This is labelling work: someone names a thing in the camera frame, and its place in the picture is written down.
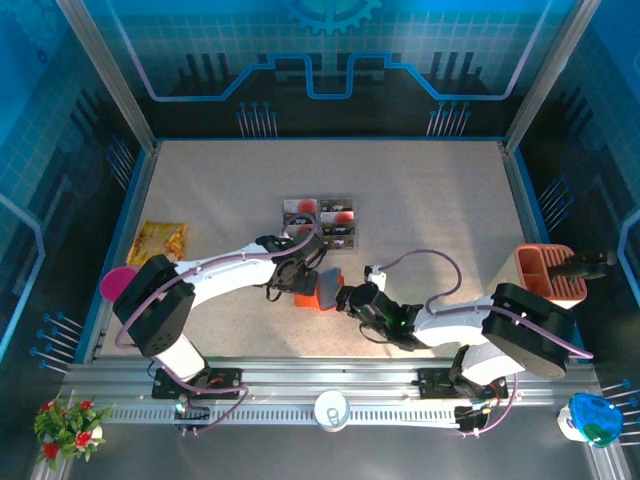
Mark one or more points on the orange card holder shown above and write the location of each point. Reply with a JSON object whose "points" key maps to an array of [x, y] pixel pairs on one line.
{"points": [[327, 290]]}

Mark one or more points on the red and white card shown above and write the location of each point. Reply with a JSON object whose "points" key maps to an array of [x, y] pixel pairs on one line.
{"points": [[300, 230], [340, 217], [300, 205]]}

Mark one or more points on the black VIP card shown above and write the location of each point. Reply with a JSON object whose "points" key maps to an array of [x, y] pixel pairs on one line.
{"points": [[340, 229], [337, 204], [342, 243], [300, 221]]}

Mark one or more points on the group of red-black packets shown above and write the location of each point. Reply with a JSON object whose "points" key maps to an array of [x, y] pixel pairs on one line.
{"points": [[320, 220]]}

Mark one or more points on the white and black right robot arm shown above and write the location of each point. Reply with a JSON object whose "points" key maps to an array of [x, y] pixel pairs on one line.
{"points": [[530, 325]]}

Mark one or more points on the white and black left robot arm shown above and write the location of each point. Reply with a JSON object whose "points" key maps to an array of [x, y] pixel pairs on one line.
{"points": [[165, 320]]}

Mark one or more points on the yellow snack bag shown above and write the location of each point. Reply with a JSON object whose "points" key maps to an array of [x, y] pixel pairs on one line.
{"points": [[160, 242]]}

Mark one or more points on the blue table edge strip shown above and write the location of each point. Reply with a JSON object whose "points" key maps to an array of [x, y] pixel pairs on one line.
{"points": [[125, 215], [531, 200], [330, 138]]}

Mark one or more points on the orange and white utensil rack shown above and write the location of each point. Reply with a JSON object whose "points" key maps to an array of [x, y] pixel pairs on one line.
{"points": [[532, 265]]}

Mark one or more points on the magenta round disc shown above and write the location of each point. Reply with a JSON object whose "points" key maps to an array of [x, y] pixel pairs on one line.
{"points": [[115, 285]]}

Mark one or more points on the potted plant with red flowers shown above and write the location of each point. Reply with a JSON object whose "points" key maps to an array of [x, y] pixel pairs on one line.
{"points": [[65, 430]]}

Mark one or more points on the aluminium mounting rail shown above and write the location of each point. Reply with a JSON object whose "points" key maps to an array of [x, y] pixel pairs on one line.
{"points": [[325, 380]]}

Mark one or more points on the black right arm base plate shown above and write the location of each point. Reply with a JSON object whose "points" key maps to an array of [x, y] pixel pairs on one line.
{"points": [[432, 382]]}

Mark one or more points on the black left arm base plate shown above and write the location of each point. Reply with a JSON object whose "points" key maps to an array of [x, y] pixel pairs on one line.
{"points": [[165, 387]]}

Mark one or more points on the aluminium frame post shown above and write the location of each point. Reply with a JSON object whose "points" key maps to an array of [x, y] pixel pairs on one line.
{"points": [[111, 75], [549, 75]]}

